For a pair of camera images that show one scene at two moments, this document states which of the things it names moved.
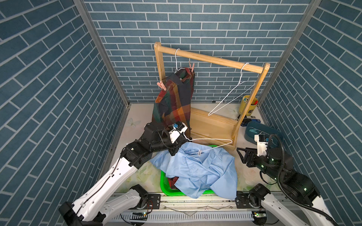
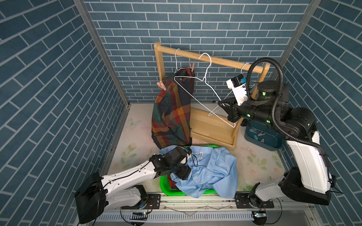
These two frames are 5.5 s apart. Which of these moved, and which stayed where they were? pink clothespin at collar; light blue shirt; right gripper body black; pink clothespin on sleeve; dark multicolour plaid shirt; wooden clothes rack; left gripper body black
Moved: right gripper body black; left gripper body black
Stayed: pink clothespin on sleeve; dark multicolour plaid shirt; pink clothespin at collar; light blue shirt; wooden clothes rack
